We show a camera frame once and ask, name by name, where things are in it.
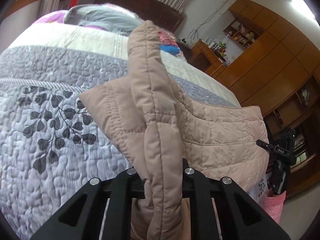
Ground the blue cloth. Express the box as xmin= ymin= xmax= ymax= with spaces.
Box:
xmin=160 ymin=44 xmax=180 ymax=56

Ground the red patterned cloth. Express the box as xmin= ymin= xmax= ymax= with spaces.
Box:
xmin=157 ymin=29 xmax=178 ymax=47

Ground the dark wooden headboard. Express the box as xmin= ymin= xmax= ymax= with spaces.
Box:
xmin=94 ymin=0 xmax=185 ymax=33

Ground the beige quilted jacket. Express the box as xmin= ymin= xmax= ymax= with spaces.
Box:
xmin=80 ymin=21 xmax=269 ymax=239

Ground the black gloved right hand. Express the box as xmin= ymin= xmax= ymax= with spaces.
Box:
xmin=268 ymin=160 xmax=291 ymax=195

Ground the wooden desk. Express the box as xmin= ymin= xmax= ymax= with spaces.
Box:
xmin=187 ymin=40 xmax=227 ymax=78

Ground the wall shelf with items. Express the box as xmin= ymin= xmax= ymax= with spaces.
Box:
xmin=223 ymin=20 xmax=260 ymax=49

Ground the orange wooden wardrobe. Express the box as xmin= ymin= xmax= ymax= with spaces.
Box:
xmin=216 ymin=0 xmax=319 ymax=196

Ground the grey pillow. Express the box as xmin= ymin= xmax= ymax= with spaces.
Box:
xmin=63 ymin=3 xmax=144 ymax=36

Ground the pink sleeve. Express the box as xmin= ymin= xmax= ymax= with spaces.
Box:
xmin=263 ymin=189 xmax=286 ymax=224

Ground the grey floral quilted bedspread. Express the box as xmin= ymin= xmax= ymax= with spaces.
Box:
xmin=0 ymin=24 xmax=270 ymax=240

